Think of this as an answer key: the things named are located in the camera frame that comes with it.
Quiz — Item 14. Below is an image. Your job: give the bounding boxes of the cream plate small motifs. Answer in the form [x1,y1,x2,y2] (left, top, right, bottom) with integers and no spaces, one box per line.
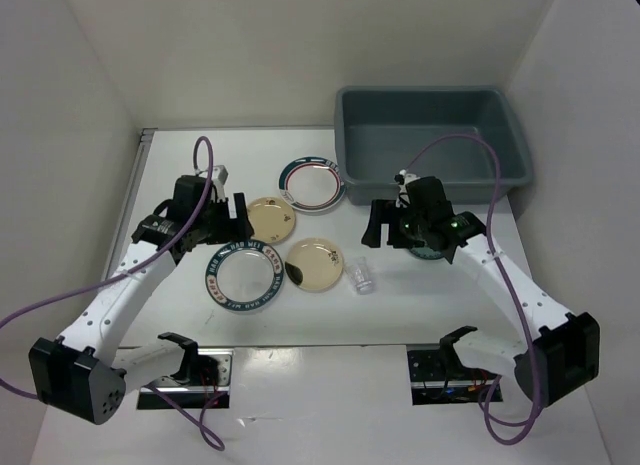
[247,197,296,244]

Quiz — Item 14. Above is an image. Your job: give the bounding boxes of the white plate dark green rim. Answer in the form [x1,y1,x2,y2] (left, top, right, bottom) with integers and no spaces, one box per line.
[204,240,284,314]

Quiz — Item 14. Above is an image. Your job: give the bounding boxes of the blue green patterned plate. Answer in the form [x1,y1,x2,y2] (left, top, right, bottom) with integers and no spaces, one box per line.
[409,247,444,261]

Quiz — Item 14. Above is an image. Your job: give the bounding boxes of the white plate red teal rim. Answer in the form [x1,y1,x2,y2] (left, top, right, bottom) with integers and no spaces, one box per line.
[278,156,346,213]

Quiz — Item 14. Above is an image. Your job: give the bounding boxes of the clear plastic cup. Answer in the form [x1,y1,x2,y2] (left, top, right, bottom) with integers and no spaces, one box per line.
[345,257,376,295]

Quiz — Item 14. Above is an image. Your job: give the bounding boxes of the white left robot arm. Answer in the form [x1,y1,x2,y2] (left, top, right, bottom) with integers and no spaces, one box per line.
[29,166,253,425]

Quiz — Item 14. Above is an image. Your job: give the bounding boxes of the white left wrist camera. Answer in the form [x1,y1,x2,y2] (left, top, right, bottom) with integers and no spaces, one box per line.
[195,165,228,196]

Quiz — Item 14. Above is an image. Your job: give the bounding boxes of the grey plastic bin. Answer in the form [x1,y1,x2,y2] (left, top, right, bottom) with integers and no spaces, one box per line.
[334,86,534,206]

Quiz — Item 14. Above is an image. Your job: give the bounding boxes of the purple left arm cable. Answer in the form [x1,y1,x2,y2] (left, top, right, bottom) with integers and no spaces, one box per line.
[0,136,226,452]

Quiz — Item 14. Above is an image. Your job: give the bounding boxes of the cream plate black spot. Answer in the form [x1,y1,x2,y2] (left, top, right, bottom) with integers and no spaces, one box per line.
[285,237,344,292]

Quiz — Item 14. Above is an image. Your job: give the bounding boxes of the aluminium table edge rail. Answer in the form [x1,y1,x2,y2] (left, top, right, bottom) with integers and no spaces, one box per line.
[101,128,156,281]

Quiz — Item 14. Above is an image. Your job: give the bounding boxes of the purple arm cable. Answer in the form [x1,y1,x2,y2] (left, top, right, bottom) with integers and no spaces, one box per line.
[0,136,226,452]
[399,130,546,446]

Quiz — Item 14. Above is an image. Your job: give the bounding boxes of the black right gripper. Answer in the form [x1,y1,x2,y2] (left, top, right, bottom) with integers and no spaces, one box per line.
[361,199,428,248]

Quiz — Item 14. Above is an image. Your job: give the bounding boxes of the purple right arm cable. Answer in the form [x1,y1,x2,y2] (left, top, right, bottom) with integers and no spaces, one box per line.
[399,130,546,446]

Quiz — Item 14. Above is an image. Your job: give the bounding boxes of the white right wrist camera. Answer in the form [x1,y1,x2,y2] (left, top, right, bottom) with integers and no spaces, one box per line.
[394,169,420,208]

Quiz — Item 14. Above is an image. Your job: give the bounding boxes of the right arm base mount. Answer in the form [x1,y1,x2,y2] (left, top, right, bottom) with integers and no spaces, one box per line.
[406,344,496,406]

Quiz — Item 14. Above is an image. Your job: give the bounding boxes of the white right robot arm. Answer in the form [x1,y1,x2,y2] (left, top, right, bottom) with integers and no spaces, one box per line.
[361,172,600,408]

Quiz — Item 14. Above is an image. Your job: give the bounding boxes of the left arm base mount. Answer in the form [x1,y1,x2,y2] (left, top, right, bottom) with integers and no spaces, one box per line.
[153,348,234,411]

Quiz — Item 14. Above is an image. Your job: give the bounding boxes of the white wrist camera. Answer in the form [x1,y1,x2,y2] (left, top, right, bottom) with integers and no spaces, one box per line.
[195,165,228,196]
[394,169,420,208]

